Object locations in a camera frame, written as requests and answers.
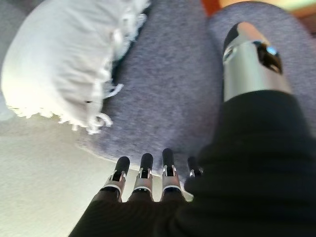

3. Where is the white fringed cushion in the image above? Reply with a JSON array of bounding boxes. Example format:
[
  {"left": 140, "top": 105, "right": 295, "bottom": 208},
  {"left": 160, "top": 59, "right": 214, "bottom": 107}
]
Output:
[{"left": 0, "top": 0, "right": 152, "bottom": 135}]

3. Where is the grey fabric armchair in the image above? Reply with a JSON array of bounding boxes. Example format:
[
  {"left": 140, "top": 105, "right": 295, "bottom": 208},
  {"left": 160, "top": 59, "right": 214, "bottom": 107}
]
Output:
[{"left": 0, "top": 0, "right": 316, "bottom": 182}]

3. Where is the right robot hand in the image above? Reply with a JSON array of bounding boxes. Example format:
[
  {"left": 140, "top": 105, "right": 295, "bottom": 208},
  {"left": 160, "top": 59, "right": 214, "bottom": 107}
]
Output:
[{"left": 69, "top": 22, "right": 316, "bottom": 237}]

